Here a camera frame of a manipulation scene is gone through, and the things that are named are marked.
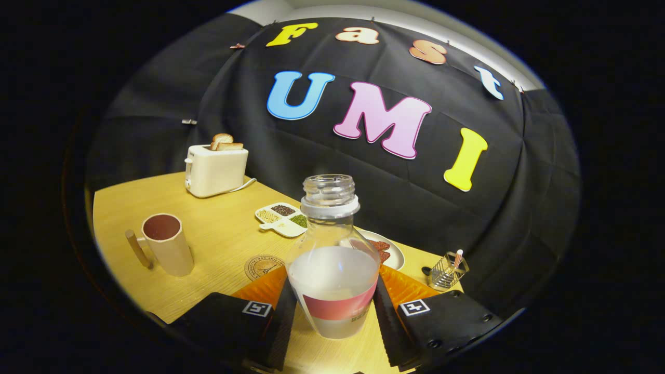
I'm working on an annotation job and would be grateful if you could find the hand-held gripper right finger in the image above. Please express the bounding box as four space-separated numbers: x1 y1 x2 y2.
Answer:
373 265 504 372

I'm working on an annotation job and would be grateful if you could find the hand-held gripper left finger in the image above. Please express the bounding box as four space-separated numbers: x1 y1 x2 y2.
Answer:
148 265 298 372

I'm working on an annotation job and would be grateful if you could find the round wooden coaster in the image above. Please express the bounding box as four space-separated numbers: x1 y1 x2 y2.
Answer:
244 255 286 282

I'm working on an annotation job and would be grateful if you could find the clear juice bottle red label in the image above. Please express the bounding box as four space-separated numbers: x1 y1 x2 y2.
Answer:
285 174 381 340

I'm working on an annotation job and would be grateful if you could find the beige cup wooden handle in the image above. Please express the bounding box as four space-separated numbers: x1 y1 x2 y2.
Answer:
125 213 195 277

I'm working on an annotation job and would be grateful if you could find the white round plate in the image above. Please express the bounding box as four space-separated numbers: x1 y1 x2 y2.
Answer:
353 229 405 271

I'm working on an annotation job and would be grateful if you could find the white divided dish with grains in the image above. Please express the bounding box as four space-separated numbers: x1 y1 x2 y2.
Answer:
255 202 308 238

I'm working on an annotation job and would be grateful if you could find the wooden table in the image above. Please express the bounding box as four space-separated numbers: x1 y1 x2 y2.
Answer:
92 171 466 374

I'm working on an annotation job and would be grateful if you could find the cream toaster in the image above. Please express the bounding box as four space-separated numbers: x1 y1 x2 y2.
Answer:
185 144 249 198

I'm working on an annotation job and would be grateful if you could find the wire mesh holder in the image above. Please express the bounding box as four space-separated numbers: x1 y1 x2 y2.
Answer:
429 252 470 291

